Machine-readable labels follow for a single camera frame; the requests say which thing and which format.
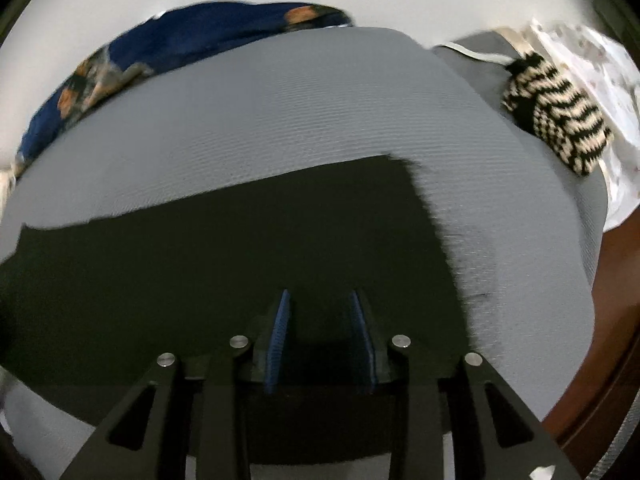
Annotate brown wooden furniture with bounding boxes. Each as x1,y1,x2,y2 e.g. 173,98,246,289
544,212,639,478

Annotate black jeans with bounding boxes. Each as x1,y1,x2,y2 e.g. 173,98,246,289
1,156,469,465

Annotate black cream striped knit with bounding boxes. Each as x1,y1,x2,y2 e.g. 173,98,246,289
502,52,613,177

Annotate white patterned cloth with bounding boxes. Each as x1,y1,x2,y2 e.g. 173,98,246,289
524,21,639,231

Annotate grey mesh bed mattress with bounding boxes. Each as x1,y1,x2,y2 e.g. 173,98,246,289
1,28,608,479

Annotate blue floral blanket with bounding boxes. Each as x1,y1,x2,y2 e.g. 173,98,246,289
10,1,354,178

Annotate grey white-edged cloth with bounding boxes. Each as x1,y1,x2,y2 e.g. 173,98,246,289
431,30,521,115

